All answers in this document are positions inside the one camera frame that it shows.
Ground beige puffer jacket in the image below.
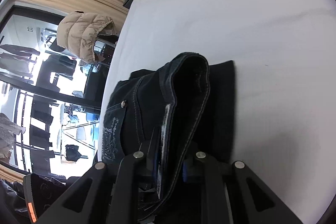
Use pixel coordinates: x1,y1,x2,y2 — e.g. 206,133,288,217
56,11,118,64

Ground large black framed window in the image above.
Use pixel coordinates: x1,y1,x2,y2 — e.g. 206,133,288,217
1,5,117,182

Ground dark black denim pants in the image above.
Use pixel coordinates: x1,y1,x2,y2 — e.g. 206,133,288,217
101,52,236,221

